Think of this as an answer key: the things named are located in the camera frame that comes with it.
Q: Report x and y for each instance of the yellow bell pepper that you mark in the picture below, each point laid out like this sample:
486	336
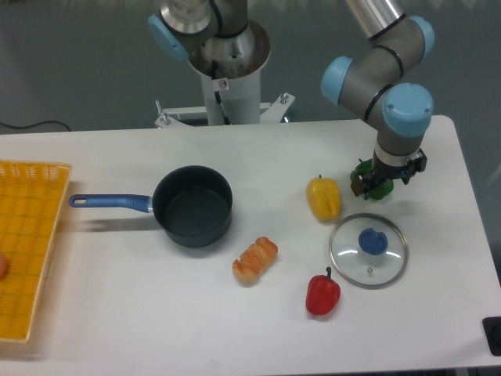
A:
324	198

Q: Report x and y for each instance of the toy bread loaf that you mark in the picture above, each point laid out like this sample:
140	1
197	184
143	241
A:
253	262

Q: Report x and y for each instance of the glass lid blue knob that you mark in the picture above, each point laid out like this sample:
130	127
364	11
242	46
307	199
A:
368	250

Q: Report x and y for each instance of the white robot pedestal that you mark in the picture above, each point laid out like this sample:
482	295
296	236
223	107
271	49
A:
230	76

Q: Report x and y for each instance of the red bell pepper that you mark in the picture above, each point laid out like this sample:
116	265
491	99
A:
323	294

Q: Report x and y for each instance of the orange object in basket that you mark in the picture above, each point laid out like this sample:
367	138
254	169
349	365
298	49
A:
4	265

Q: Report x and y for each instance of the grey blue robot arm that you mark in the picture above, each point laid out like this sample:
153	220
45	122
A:
371	88

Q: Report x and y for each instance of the green bell pepper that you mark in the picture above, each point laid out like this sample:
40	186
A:
382	188

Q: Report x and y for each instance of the yellow woven basket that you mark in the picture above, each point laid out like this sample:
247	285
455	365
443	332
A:
32	196

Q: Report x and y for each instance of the dark saucepan blue handle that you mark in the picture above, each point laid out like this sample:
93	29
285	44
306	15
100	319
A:
193	204

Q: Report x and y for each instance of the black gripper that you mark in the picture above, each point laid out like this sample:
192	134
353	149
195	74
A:
392	168

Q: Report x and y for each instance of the black box at table edge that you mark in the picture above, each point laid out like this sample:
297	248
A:
492	329

